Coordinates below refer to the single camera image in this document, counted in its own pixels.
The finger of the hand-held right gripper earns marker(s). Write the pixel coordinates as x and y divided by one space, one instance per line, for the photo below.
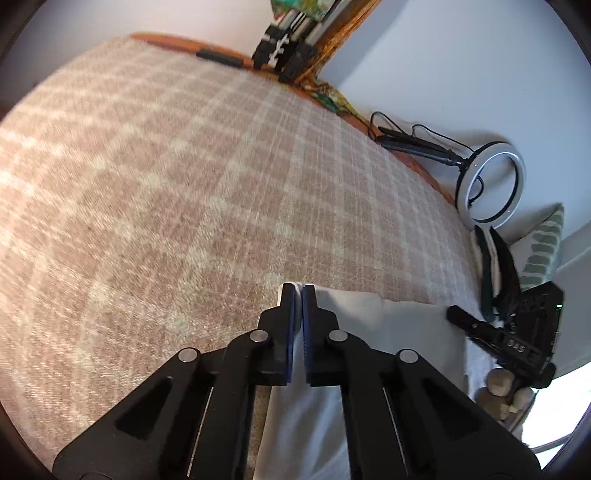
471 325

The silver black folded tripod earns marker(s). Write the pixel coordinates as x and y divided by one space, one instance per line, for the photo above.
286 46

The yellow green printed cloth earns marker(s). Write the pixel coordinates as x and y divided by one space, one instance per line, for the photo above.
337 99

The black garment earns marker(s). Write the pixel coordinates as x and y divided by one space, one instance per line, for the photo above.
505 272

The white camisole top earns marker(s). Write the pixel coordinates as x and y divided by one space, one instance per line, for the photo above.
406 332

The beige plaid blanket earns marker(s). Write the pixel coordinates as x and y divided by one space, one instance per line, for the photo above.
161 207

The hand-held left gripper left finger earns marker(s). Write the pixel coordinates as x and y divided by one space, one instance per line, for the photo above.
288 318

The person's right hand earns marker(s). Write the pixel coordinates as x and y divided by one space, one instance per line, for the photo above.
501 385

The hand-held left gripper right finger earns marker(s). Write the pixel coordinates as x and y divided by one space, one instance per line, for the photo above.
308 323

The green patterned white pillow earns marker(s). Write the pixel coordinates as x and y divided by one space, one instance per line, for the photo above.
540 249

